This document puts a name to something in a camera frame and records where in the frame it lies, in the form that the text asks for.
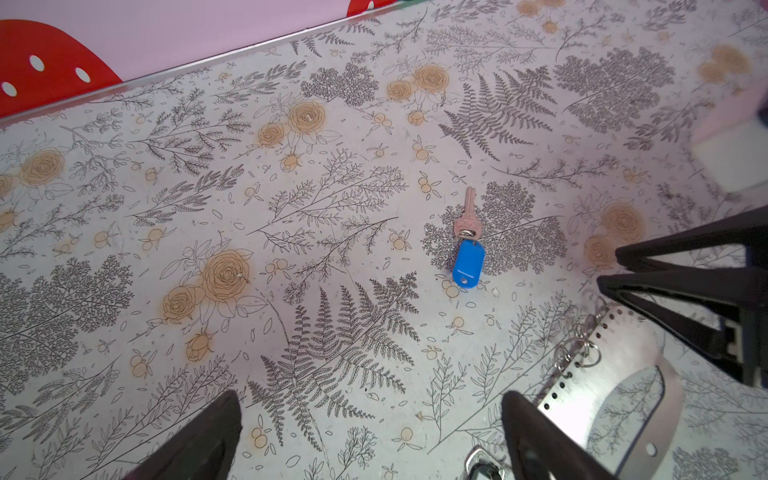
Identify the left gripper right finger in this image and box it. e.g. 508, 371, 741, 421
501, 391, 614, 480

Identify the blue tagged key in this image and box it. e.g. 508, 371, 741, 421
452, 187, 486, 289

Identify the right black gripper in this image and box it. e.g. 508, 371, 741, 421
597, 206, 767, 387

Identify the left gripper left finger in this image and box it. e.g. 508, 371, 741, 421
124, 390, 242, 480

